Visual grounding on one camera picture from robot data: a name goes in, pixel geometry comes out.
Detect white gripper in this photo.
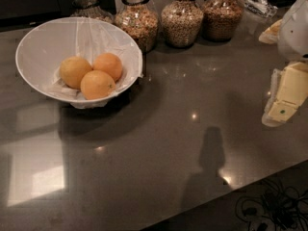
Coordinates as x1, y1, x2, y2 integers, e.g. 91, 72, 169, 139
259, 0, 308, 127

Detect orange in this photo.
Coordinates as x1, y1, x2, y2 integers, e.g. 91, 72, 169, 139
92, 53, 123, 82
60, 56, 92, 90
81, 70, 116, 100

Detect white plastic bowl liner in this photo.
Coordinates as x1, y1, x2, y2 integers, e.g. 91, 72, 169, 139
44, 17, 142, 109

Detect white bowl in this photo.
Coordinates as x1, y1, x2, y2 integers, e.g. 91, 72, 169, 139
14, 16, 144, 109

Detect clear plastic bag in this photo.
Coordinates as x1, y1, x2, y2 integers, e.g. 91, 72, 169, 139
238, 0, 279, 19

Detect glass jar with grains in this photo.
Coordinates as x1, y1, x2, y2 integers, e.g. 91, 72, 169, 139
115, 0, 159, 54
201, 0, 244, 41
161, 0, 203, 48

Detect leftmost glass jar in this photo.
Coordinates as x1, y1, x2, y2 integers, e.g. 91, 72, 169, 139
72, 0, 114, 24

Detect black cables on floor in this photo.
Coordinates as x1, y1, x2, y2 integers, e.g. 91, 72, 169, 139
235, 176, 308, 231

